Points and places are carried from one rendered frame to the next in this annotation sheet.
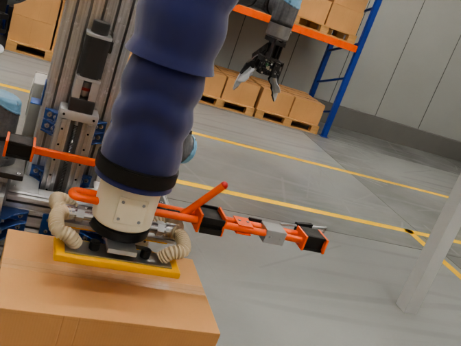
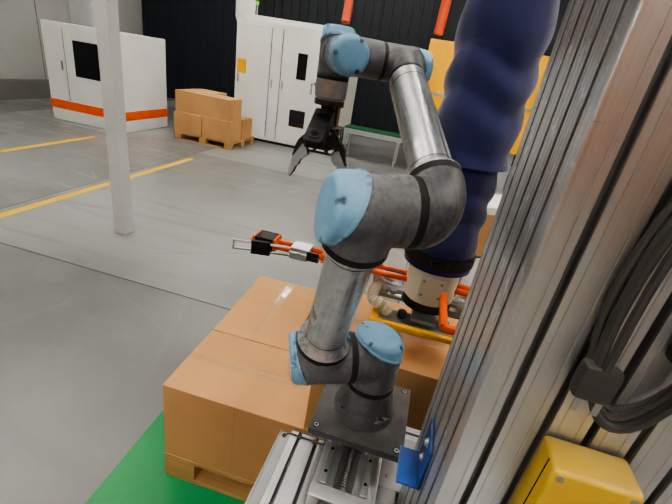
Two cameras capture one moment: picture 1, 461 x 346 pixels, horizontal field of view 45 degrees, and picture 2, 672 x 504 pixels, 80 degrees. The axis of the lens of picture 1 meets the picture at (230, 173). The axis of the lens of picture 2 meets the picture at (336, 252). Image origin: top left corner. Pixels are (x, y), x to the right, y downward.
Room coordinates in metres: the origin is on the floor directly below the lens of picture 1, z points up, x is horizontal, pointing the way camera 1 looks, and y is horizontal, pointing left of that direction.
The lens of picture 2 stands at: (2.64, 0.61, 1.80)
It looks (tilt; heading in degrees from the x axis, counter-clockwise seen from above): 25 degrees down; 213
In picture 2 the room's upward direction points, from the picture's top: 10 degrees clockwise
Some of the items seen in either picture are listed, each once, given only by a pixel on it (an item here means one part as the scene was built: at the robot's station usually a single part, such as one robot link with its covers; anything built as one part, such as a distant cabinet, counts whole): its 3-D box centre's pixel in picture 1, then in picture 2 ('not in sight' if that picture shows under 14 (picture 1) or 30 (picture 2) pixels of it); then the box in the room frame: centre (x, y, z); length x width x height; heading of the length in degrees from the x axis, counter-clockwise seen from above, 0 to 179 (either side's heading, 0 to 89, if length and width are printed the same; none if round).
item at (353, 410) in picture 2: not in sight; (367, 392); (1.94, 0.32, 1.09); 0.15 x 0.15 x 0.10
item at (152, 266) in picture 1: (119, 252); not in sight; (1.36, 0.21, 1.08); 0.34 x 0.10 x 0.05; 113
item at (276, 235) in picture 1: (272, 233); (301, 251); (1.63, -0.18, 1.18); 0.07 x 0.07 x 0.04; 23
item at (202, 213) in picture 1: (208, 219); not in sight; (1.54, 0.01, 1.18); 0.10 x 0.08 x 0.06; 23
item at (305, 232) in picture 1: (310, 239); (267, 240); (1.67, -0.31, 1.18); 0.08 x 0.07 x 0.05; 113
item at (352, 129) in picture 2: not in sight; (372, 145); (-5.02, -3.83, 0.32); 1.25 x 0.50 x 0.64; 112
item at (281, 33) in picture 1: (278, 32); (329, 90); (1.84, 0.01, 1.74); 0.08 x 0.08 x 0.05
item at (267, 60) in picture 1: (270, 57); (326, 125); (1.83, 0.01, 1.66); 0.09 x 0.08 x 0.12; 22
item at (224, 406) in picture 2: not in sight; (328, 380); (1.29, -0.17, 0.34); 1.20 x 1.00 x 0.40; 113
